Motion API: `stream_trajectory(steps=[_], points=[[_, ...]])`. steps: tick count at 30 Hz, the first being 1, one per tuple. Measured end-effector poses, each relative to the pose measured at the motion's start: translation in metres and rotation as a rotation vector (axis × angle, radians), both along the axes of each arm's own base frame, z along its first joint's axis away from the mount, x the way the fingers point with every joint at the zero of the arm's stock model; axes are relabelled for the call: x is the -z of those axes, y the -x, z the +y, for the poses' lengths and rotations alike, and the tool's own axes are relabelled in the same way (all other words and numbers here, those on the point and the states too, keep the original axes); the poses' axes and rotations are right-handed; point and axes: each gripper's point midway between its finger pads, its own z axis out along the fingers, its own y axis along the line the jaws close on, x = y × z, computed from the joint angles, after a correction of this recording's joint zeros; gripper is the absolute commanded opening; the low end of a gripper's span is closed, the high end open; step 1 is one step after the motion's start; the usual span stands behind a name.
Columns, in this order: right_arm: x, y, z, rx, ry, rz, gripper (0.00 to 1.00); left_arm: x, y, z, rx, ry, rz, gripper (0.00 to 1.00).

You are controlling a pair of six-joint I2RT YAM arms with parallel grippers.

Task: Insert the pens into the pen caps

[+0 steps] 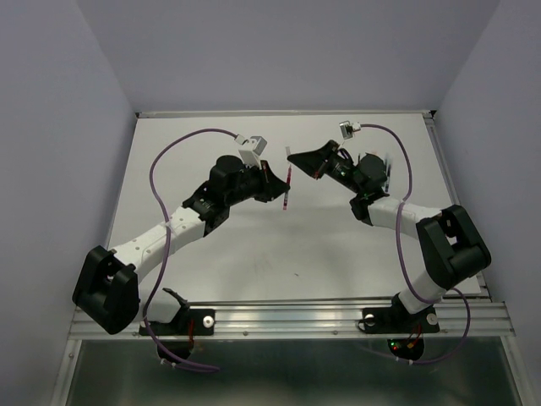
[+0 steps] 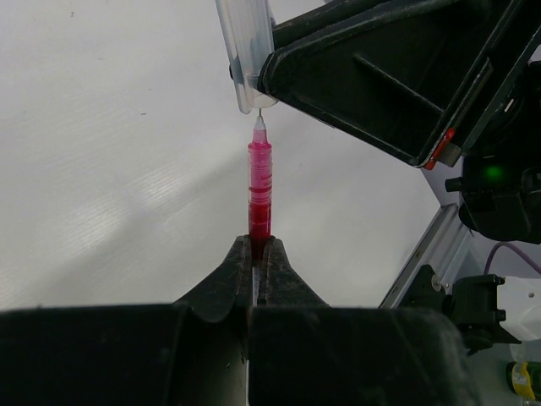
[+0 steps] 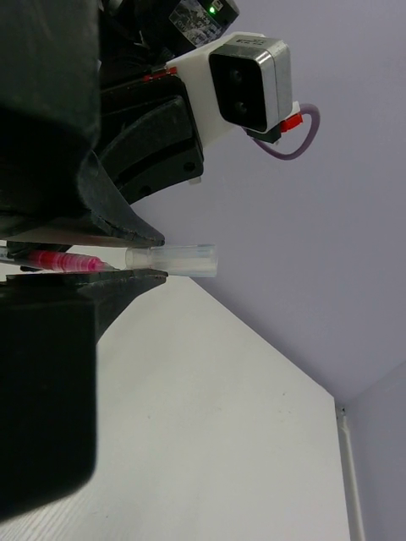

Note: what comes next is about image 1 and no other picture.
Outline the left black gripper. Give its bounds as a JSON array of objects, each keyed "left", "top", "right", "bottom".
[{"left": 226, "top": 159, "right": 289, "bottom": 206}]

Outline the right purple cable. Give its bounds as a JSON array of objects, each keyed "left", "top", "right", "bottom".
[{"left": 358, "top": 123, "right": 473, "bottom": 366}]

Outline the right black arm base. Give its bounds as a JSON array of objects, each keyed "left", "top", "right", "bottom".
[{"left": 356, "top": 294, "right": 440, "bottom": 364}]

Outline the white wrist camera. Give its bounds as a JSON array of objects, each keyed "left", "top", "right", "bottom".
[
  {"left": 235, "top": 134, "right": 267, "bottom": 168},
  {"left": 339, "top": 121, "right": 362, "bottom": 140}
]

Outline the aluminium front rail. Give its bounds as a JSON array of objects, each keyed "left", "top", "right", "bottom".
[{"left": 68, "top": 297, "right": 516, "bottom": 341}]

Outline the white table board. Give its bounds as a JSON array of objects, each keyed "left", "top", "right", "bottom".
[{"left": 110, "top": 113, "right": 452, "bottom": 302}]

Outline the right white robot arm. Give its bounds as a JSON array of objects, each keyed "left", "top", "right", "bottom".
[{"left": 287, "top": 140, "right": 491, "bottom": 330}]

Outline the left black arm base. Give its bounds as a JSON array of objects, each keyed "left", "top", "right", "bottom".
[{"left": 139, "top": 288, "right": 220, "bottom": 374}]

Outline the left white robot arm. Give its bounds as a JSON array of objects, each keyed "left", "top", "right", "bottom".
[{"left": 72, "top": 155, "right": 290, "bottom": 334}]

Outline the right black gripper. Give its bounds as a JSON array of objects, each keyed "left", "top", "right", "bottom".
[{"left": 287, "top": 139, "right": 363, "bottom": 195}]

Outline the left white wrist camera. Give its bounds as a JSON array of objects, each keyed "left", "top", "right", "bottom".
[{"left": 235, "top": 134, "right": 267, "bottom": 168}]

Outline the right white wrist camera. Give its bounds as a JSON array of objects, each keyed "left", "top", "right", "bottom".
[{"left": 339, "top": 121, "right": 362, "bottom": 140}]

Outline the red pen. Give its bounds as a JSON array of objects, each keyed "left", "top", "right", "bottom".
[{"left": 281, "top": 165, "right": 293, "bottom": 211}]

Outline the purple pen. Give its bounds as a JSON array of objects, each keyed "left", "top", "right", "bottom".
[{"left": 384, "top": 153, "right": 393, "bottom": 194}]

